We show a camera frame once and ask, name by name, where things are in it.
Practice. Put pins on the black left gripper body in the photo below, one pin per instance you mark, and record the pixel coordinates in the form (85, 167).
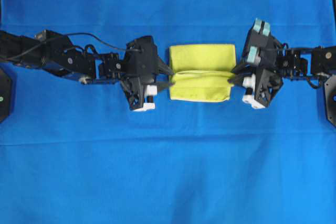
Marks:
(138, 82)

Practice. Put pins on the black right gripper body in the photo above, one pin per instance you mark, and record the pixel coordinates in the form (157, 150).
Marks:
(262, 83)

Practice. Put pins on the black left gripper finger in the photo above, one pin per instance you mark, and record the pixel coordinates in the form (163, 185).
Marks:
(163, 68)
(162, 85)

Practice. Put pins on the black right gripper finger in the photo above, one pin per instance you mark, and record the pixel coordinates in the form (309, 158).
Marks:
(238, 80)
(242, 68)

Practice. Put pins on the yellow-green towel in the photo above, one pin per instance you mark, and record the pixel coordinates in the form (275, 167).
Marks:
(201, 72)

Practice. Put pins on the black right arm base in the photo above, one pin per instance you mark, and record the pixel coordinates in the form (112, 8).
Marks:
(329, 99)

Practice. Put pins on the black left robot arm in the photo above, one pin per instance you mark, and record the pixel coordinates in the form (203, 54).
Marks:
(55, 54)

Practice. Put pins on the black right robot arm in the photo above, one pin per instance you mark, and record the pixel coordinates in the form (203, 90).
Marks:
(313, 65)

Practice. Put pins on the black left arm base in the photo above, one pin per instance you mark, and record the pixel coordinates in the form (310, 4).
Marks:
(6, 95)

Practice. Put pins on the blue table cloth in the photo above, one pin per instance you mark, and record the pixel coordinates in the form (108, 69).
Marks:
(76, 154)

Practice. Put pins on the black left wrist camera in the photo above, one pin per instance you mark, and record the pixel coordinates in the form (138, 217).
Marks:
(142, 56)

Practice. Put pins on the right wrist camera teal tape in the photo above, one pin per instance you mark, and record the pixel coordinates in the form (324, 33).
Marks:
(258, 41)

